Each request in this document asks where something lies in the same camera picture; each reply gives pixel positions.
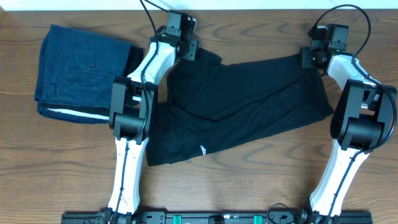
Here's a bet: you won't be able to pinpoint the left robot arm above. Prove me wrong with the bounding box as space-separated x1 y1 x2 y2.
97 10 198 223

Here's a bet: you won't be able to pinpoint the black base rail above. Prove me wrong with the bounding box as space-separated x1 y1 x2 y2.
60 210 373 224

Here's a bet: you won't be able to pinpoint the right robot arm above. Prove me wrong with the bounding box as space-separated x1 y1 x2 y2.
297 24 397 223

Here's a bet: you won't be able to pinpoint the folded black garment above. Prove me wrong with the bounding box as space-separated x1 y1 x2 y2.
123 46 144 77

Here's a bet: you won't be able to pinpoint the black t-shirt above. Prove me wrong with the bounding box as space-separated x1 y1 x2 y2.
146 49 333 166

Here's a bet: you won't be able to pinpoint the folded dark blue jeans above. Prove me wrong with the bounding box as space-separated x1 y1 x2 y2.
34 25 135 124

